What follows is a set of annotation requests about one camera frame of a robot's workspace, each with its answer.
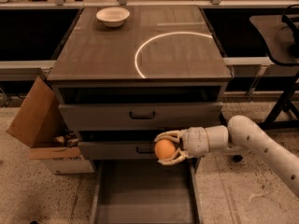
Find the black middle drawer handle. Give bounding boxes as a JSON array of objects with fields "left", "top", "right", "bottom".
[{"left": 135, "top": 147, "right": 154, "bottom": 154}]

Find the top grey drawer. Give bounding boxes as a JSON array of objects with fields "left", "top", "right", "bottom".
[{"left": 59, "top": 102, "right": 222, "bottom": 131}]

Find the white bowl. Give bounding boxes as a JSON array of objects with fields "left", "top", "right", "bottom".
[{"left": 96, "top": 7, "right": 130, "bottom": 28}]

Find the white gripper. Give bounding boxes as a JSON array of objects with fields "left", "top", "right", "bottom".
[{"left": 154, "top": 127, "right": 208, "bottom": 166}]

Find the black drawer handle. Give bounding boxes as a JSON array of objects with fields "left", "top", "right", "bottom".
[
  {"left": 129, "top": 111, "right": 156, "bottom": 119},
  {"left": 135, "top": 147, "right": 154, "bottom": 154}
]

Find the black stand with tray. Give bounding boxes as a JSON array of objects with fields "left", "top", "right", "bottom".
[{"left": 249, "top": 4, "right": 299, "bottom": 130}]

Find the bottom open grey drawer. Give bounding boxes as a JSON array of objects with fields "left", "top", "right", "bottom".
[{"left": 90, "top": 160, "right": 202, "bottom": 224}]

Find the middle grey drawer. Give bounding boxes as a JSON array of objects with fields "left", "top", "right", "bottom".
[{"left": 78, "top": 141, "right": 156, "bottom": 160}]

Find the black top drawer handle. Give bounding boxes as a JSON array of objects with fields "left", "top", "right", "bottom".
[{"left": 129, "top": 111, "right": 156, "bottom": 119}]

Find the orange fruit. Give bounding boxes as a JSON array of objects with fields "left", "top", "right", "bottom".
[{"left": 154, "top": 139, "right": 176, "bottom": 159}]

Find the open cardboard box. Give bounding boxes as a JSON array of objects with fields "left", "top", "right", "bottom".
[{"left": 7, "top": 77, "right": 94, "bottom": 175}]

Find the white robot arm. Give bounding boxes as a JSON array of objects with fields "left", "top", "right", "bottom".
[{"left": 154, "top": 115, "right": 299, "bottom": 196}]

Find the grey drawer cabinet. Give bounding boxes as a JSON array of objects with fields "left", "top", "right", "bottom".
[{"left": 47, "top": 5, "right": 234, "bottom": 170}]

